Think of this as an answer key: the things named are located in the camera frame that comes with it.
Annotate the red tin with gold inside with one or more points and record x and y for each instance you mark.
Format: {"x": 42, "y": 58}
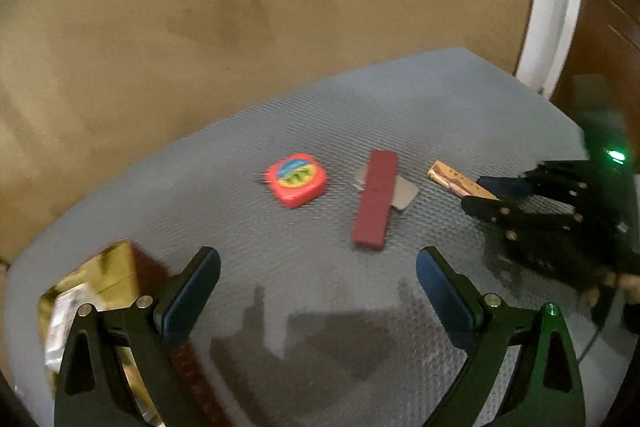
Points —
{"x": 117, "y": 264}

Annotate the person's right hand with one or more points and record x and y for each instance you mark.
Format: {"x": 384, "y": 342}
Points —
{"x": 630, "y": 284}

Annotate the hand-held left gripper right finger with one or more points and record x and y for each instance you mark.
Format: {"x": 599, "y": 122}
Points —
{"x": 442, "y": 297}

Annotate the small silver metal tin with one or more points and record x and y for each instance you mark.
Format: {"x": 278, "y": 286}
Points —
{"x": 406, "y": 197}

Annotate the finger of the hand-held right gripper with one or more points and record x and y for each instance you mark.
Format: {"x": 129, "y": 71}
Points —
{"x": 550, "y": 179}
{"x": 520, "y": 217}

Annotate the white frame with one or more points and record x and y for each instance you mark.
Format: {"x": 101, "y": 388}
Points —
{"x": 550, "y": 7}

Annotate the dark red rectangular box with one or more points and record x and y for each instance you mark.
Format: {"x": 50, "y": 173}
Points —
{"x": 375, "y": 202}

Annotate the red tape measure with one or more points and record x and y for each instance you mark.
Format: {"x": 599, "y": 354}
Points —
{"x": 296, "y": 179}

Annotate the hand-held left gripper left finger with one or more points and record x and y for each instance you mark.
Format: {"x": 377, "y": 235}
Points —
{"x": 192, "y": 302}

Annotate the grey mesh seat mat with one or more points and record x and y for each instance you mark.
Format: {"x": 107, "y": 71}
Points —
{"x": 300, "y": 117}

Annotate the brown wooden panel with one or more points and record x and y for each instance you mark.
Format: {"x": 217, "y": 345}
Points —
{"x": 610, "y": 7}

